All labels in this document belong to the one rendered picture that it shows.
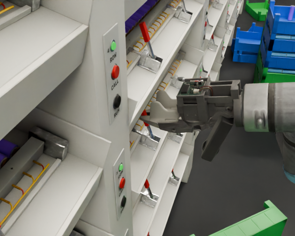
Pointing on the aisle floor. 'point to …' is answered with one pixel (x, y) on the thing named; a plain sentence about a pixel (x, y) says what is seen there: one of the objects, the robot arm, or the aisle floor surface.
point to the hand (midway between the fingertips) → (147, 118)
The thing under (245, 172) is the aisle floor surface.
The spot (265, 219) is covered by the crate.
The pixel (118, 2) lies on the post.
